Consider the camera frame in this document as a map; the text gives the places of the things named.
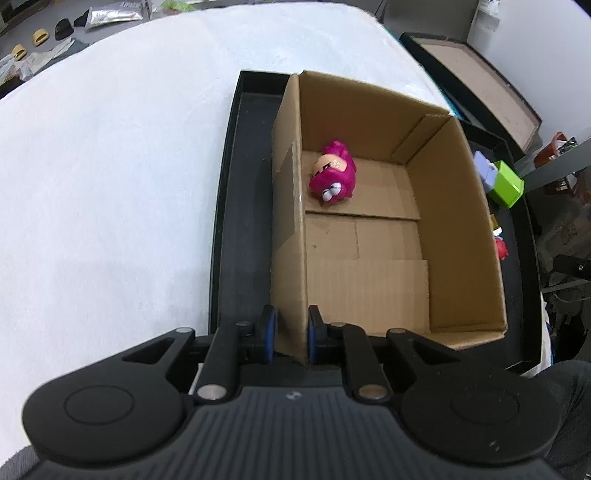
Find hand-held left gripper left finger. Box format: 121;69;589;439
121;304;278;400

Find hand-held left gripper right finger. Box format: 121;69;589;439
307;304;463;401

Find brown cardboard box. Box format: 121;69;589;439
270;70;509;365

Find black shallow tray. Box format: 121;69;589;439
209;69;542;374

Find pink toy figure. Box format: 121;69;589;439
308;141;357;204

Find purple toy block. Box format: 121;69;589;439
473;151;498;193

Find green toy cube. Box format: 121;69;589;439
487;160;526;209

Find person's grey trousered leg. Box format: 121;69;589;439
531;360;591;477

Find orange container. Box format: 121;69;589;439
534;131;570;169

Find black lid with brown inside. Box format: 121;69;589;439
399;32;543;155

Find dark grey cabinet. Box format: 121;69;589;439
382;0;482;43

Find silver foil bag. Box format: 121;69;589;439
86;0;144;28

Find clear plastic bag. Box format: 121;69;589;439
0;38;75;86

